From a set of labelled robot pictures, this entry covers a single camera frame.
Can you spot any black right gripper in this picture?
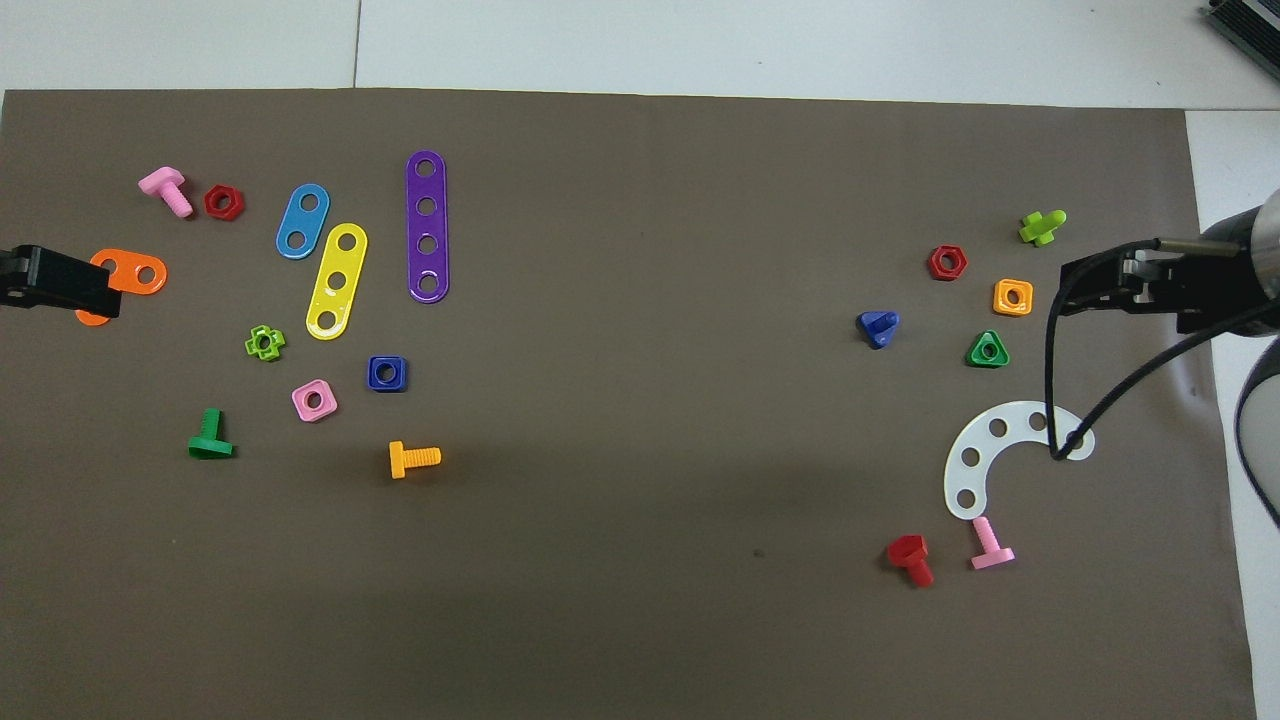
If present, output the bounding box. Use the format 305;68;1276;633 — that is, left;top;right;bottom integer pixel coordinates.
1058;246;1280;337

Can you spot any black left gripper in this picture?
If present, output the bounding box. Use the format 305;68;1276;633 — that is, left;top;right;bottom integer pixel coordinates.
0;245;122;321

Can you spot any orange heart-shaped plate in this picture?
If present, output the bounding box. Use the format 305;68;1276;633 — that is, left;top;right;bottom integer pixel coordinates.
75;248;169;328

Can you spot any lime green flower nut left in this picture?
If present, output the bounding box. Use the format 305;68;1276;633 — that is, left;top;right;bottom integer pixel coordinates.
1018;209;1068;247

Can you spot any pink plastic bolt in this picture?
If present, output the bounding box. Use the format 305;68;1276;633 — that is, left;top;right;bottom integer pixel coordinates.
969;516;1016;572
138;166;195;220

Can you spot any white curved five-hole plate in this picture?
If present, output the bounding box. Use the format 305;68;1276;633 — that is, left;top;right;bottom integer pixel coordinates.
943;400;1097;522

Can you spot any dark green plastic bolt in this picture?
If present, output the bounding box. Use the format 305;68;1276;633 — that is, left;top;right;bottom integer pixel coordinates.
187;407;235;461

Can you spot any blue two-hole plate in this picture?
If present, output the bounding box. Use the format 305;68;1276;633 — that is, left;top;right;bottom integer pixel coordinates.
275;183;331;261

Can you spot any yellow three-hole plate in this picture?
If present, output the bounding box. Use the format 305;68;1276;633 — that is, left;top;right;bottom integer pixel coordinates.
305;222;369;342

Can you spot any pink square plastic nut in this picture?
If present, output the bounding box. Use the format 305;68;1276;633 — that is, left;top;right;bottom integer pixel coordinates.
291;379;339;423

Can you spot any red plastic bolt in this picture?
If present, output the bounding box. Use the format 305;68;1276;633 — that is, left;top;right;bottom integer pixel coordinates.
887;534;936;589

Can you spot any purple four-hole plate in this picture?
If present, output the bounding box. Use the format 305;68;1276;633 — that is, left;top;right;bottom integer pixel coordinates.
405;150;450;304

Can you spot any grey ribbed metal device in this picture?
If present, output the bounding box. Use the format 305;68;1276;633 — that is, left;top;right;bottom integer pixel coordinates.
1200;0;1280;57

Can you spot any orange plastic bolt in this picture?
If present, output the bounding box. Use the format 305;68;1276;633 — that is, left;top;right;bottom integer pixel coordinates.
388;440;442;480

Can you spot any brown table mat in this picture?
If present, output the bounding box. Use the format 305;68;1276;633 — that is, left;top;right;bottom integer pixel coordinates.
0;88;1259;720

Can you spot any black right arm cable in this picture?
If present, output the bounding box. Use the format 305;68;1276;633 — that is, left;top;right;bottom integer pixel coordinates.
1044;238;1280;463

